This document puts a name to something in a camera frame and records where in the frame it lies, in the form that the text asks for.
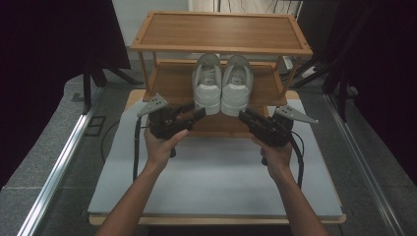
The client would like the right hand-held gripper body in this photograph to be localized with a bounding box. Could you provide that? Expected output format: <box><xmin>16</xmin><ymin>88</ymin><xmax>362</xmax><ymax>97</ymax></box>
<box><xmin>247</xmin><ymin>104</ymin><xmax>320</xmax><ymax>148</ymax></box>

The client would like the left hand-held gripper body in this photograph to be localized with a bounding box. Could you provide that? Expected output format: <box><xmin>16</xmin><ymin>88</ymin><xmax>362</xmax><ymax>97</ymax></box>
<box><xmin>136</xmin><ymin>92</ymin><xmax>195</xmax><ymax>141</ymax></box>

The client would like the white sneaker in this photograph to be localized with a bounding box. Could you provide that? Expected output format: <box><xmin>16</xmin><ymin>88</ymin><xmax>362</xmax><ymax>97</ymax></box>
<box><xmin>220</xmin><ymin>54</ymin><xmax>256</xmax><ymax>118</ymax></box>
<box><xmin>191</xmin><ymin>52</ymin><xmax>224</xmax><ymax>116</ymax></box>

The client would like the wooden three-tier shoe rack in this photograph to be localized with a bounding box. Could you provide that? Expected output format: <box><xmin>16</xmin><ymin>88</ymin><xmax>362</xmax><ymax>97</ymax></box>
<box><xmin>129</xmin><ymin>10</ymin><xmax>315</xmax><ymax>139</ymax></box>

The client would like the person's left hand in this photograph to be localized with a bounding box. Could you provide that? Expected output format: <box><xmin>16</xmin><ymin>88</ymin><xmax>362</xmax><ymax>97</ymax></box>
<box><xmin>143</xmin><ymin>127</ymin><xmax>191</xmax><ymax>171</ymax></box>

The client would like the person's right hand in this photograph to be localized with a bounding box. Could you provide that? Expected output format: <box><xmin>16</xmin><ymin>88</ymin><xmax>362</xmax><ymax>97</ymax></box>
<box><xmin>250</xmin><ymin>135</ymin><xmax>294</xmax><ymax>180</ymax></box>

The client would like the grey table mat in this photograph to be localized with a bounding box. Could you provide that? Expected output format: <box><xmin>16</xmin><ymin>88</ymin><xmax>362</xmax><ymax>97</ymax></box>
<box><xmin>87</xmin><ymin>97</ymin><xmax>344</xmax><ymax>218</ymax></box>

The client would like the white power strip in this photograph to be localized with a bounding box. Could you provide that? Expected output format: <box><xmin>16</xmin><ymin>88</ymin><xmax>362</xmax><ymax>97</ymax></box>
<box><xmin>282</xmin><ymin>55</ymin><xmax>318</xmax><ymax>81</ymax></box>

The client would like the black floor socket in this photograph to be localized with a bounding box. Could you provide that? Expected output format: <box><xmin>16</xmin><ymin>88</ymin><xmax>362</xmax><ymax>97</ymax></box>
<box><xmin>84</xmin><ymin>114</ymin><xmax>107</xmax><ymax>138</ymax></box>

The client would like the black stand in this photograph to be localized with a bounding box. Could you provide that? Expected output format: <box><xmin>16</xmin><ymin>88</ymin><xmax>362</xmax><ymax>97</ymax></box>
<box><xmin>81</xmin><ymin>57</ymin><xmax>146</xmax><ymax>116</ymax></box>
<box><xmin>289</xmin><ymin>0</ymin><xmax>376</xmax><ymax>124</ymax></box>

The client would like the wooden table board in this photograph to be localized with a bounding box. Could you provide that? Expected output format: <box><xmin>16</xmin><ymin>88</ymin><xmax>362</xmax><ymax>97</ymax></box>
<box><xmin>88</xmin><ymin>88</ymin><xmax>347</xmax><ymax>227</ymax></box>

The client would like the dark curtain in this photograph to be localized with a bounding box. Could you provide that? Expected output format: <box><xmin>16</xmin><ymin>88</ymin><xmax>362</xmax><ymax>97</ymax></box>
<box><xmin>336</xmin><ymin>0</ymin><xmax>417</xmax><ymax>187</ymax></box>
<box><xmin>0</xmin><ymin>0</ymin><xmax>133</xmax><ymax>192</ymax></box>

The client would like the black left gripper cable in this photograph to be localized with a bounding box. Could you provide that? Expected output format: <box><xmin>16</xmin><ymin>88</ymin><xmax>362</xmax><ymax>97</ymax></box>
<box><xmin>132</xmin><ymin>115</ymin><xmax>146</xmax><ymax>183</ymax></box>

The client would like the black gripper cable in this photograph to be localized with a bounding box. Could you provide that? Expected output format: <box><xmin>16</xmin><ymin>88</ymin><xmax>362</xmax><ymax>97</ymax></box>
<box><xmin>289</xmin><ymin>130</ymin><xmax>306</xmax><ymax>191</ymax></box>
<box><xmin>132</xmin><ymin>115</ymin><xmax>146</xmax><ymax>183</ymax></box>

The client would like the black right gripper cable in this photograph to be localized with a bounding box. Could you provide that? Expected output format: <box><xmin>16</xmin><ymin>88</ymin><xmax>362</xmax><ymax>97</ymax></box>
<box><xmin>289</xmin><ymin>130</ymin><xmax>306</xmax><ymax>191</ymax></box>

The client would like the black floor cable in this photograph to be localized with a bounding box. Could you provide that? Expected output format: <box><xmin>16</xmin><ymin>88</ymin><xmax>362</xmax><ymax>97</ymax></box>
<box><xmin>99</xmin><ymin>119</ymin><xmax>122</xmax><ymax>163</ymax></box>

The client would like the metal floor rail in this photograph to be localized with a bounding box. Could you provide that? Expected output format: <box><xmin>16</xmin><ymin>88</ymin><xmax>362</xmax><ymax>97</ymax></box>
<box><xmin>16</xmin><ymin>86</ymin><xmax>105</xmax><ymax>236</ymax></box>
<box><xmin>322</xmin><ymin>92</ymin><xmax>408</xmax><ymax>236</ymax></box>

